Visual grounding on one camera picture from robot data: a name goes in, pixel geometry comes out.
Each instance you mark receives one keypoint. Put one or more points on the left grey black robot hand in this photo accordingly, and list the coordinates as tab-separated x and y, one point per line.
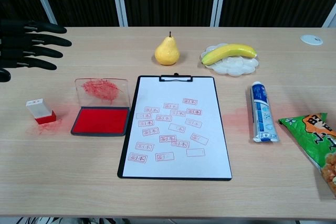
23	40

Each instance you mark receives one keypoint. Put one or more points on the white and red stamp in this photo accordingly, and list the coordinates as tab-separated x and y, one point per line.
39	110

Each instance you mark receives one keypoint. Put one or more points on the red ink pad clear lid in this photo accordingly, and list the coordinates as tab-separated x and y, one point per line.
101	123

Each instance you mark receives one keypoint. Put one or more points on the yellow pear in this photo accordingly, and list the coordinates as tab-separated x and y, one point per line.
167	53

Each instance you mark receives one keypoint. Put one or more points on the black clipboard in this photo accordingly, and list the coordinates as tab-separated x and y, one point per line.
120	166

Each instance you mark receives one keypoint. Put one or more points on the yellow banana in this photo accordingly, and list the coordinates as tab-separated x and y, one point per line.
228	51

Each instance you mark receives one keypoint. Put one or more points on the white flower-shaped plate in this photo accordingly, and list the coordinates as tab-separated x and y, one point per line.
236	66

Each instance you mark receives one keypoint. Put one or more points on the white blue toothpaste tube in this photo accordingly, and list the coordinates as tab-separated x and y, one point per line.
262	113

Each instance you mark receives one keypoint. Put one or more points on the green orange snack bag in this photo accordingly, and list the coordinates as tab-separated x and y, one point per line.
312	137

